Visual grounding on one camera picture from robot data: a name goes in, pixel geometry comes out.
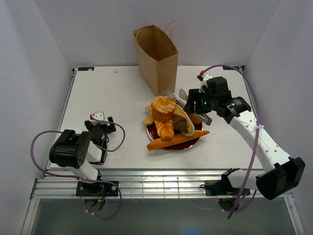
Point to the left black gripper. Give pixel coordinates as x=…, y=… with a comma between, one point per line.
x=110, y=128

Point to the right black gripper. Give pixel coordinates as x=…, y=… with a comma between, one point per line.
x=192, y=95

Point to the metal kitchen tongs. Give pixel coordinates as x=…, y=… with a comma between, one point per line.
x=183, y=96

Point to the white iced long eclair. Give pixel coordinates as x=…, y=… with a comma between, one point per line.
x=181, y=112

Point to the chocolate croissant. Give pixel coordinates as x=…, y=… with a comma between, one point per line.
x=180, y=123

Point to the large sugared muffin bread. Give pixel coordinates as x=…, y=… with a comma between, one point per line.
x=163, y=109

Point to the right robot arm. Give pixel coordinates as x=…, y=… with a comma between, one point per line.
x=281, y=171

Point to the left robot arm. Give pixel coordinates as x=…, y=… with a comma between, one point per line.
x=79, y=153

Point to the brown paper bag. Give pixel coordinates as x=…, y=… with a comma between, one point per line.
x=157, y=59

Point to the pale crescent bread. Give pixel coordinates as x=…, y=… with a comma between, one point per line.
x=150, y=119

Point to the long baguette bread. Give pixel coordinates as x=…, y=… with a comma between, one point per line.
x=178, y=139

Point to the oval orange bun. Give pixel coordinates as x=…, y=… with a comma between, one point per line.
x=194, y=119

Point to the right blue corner sticker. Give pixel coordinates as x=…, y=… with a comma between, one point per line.
x=231, y=68

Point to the blue corner sticker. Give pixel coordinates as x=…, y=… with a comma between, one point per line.
x=231, y=68
x=85, y=69

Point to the small golden croissant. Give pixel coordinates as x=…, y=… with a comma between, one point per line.
x=165, y=130

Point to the dark red round plate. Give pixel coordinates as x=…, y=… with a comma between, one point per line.
x=167, y=137

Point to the left blue corner sticker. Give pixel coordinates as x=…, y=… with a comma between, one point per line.
x=85, y=69

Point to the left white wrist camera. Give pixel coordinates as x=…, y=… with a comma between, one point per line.
x=97, y=116

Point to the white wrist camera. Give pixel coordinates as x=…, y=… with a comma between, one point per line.
x=97, y=116
x=203, y=77

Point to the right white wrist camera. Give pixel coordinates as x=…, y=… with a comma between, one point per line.
x=203, y=77

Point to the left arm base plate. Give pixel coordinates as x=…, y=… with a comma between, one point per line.
x=95, y=189

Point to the aluminium rail frame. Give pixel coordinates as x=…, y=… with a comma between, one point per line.
x=135, y=184

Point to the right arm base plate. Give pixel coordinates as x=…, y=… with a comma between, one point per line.
x=218, y=187

